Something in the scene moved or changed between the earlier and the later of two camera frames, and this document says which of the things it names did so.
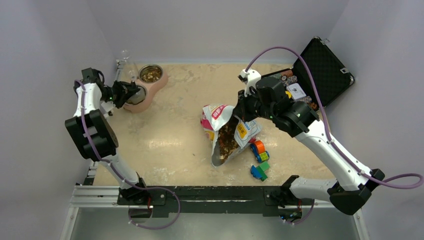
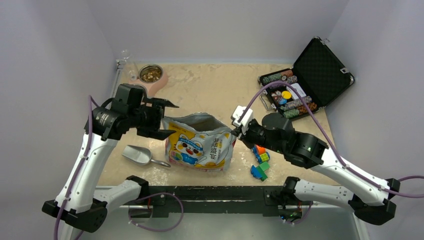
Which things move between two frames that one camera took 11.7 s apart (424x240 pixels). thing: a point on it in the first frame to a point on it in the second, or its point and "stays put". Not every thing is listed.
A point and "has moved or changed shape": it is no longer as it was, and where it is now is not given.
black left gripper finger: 132,88 to 161,103
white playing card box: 296,91 stays put
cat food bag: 228,136 has moved or changed shape
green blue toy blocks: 258,172 stays put
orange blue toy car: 258,149 stays put
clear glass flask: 132,70 stays put
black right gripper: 241,108 to 245,137
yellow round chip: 288,93 stays put
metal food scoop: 138,97 to 141,156
